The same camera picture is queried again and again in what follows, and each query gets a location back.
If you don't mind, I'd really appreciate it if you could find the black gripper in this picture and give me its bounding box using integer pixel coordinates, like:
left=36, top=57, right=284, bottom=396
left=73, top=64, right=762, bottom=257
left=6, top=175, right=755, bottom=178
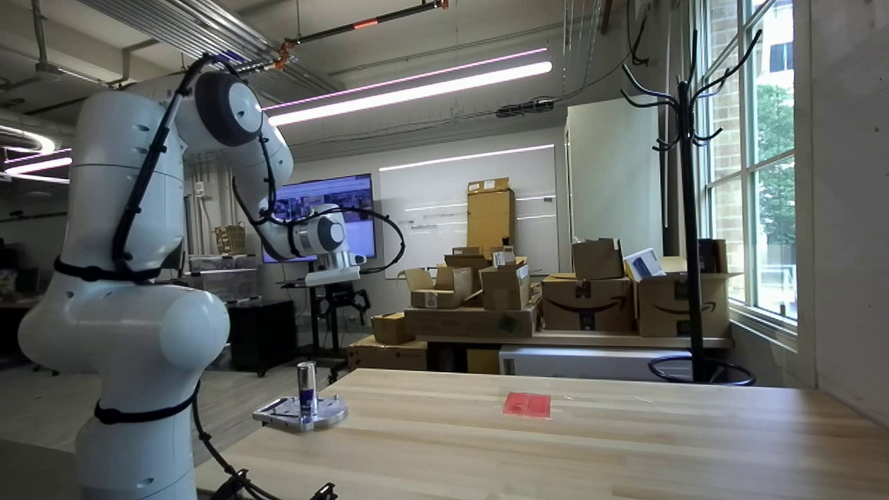
left=318, top=281, right=373, bottom=329

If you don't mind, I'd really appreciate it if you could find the black display stand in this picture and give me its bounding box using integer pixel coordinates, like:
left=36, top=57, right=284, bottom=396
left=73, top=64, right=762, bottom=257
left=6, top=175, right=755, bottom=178
left=280, top=275, right=361, bottom=382

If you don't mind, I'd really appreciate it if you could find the small cube cardboard box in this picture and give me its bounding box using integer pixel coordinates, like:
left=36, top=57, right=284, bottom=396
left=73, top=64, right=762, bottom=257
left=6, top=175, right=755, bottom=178
left=370, top=310, right=416, bottom=347

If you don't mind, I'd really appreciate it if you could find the low wide cardboard box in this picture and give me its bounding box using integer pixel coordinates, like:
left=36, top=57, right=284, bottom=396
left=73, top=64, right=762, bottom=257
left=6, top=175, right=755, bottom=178
left=347, top=334, right=430, bottom=371

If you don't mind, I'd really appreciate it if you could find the black cabinet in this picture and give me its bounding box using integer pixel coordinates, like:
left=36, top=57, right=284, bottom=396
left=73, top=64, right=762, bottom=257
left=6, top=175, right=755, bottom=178
left=224, top=293, right=302, bottom=374

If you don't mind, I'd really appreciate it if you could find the long flat cardboard box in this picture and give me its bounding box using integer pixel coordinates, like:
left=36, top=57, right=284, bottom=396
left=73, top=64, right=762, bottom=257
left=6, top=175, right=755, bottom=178
left=402, top=304, right=540, bottom=340

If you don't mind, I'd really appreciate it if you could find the medium open cardboard box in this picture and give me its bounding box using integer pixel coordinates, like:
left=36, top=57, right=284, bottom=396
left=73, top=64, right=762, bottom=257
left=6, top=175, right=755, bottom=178
left=477, top=260, right=533, bottom=314

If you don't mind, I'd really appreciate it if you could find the tall upright cardboard box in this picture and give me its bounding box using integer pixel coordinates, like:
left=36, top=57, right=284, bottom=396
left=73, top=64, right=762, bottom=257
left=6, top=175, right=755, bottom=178
left=465, top=175, right=518, bottom=257

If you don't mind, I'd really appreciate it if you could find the red square paper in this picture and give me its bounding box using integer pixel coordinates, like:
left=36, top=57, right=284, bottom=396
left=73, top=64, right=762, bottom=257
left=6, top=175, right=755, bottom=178
left=501, top=389, right=556, bottom=420

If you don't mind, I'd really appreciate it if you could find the long ceiling light strip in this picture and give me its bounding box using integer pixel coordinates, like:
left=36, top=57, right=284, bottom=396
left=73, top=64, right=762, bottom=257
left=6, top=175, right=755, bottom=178
left=0, top=57, right=556, bottom=188

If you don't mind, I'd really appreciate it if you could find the cardboard box with smile logo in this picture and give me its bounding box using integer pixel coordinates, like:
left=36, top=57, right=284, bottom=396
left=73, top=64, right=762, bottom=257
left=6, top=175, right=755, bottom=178
left=634, top=270, right=734, bottom=338
left=540, top=272, right=640, bottom=335

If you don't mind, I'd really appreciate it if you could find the white low bench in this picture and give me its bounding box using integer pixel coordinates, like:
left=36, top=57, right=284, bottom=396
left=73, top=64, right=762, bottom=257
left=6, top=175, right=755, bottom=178
left=498, top=343, right=700, bottom=379

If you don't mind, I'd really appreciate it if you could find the small tilted cardboard box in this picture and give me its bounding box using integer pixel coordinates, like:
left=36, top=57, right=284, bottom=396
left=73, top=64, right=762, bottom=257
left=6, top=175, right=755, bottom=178
left=570, top=235, right=629, bottom=284

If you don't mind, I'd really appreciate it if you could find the blue and white box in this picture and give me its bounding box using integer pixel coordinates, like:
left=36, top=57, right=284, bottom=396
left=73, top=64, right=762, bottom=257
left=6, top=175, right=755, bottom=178
left=622, top=243, right=669, bottom=284

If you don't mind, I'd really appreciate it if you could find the black coat rack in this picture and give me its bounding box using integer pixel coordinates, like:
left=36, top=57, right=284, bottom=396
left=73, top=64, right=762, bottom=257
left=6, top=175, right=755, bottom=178
left=619, top=25, right=768, bottom=385

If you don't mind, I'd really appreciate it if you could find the dark small box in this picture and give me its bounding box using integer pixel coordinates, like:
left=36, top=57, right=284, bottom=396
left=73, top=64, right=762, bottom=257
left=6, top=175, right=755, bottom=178
left=697, top=235, right=732, bottom=275

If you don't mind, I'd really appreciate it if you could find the silver metal plate with handle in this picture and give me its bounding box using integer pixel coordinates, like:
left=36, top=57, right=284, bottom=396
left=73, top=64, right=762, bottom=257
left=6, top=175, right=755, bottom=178
left=251, top=392, right=350, bottom=435

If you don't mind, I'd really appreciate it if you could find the wall-mounted display screen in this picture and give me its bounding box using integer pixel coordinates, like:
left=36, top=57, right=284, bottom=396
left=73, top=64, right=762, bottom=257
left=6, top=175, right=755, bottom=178
left=258, top=172, right=381, bottom=265

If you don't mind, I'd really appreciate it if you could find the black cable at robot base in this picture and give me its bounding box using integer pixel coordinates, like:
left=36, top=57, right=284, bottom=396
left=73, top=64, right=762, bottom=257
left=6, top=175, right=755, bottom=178
left=190, top=385, right=340, bottom=500

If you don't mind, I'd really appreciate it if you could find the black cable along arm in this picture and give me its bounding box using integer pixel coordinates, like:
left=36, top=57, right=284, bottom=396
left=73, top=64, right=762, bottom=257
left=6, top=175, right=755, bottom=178
left=108, top=49, right=412, bottom=278

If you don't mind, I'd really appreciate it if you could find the window with white frame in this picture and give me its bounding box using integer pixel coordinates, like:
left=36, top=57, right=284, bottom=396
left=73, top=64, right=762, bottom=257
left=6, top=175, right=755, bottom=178
left=688, top=0, right=801, bottom=338

